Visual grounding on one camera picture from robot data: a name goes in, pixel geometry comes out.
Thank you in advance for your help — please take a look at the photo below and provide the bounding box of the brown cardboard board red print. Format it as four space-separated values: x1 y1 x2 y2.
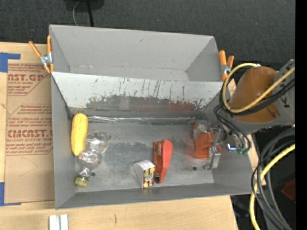
0 41 56 206

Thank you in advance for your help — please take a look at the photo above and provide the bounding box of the clear glass bottle yellow cap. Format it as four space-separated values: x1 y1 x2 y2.
73 130 109 187

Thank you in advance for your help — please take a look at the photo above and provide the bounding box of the orange plastic block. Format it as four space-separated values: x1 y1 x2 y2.
193 123 223 160

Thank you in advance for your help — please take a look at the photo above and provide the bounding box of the grey metal bin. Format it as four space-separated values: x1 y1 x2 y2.
48 24 254 210

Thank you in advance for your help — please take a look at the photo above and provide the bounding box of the yellow toy corn cob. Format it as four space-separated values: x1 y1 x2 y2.
71 113 89 157

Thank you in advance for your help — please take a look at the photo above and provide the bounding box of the white box red yellow print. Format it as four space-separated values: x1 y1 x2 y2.
132 160 156 189

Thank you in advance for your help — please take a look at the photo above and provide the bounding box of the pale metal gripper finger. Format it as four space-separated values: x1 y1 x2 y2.
194 123 212 139
203 146 222 171

